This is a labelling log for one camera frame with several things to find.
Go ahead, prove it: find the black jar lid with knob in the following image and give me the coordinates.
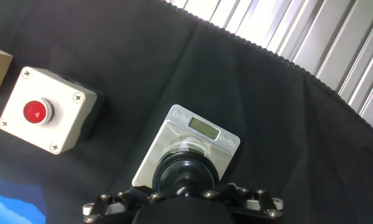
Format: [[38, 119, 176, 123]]
[[152, 151, 220, 197]]

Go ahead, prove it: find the clear glass jar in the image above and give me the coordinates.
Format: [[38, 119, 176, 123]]
[[161, 136, 214, 158]]

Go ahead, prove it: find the white box with red button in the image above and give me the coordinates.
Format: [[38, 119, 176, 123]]
[[0, 66, 106, 156]]

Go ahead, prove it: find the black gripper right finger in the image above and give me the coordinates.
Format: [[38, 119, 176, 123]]
[[201, 182, 284, 224]]

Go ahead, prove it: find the silver digital scale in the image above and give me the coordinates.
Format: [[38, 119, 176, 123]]
[[131, 104, 241, 189]]

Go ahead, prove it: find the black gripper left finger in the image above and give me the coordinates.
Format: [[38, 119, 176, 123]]
[[82, 185, 166, 224]]

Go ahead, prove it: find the black cloth with blue print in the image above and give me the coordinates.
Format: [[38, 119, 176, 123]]
[[0, 0, 373, 224]]

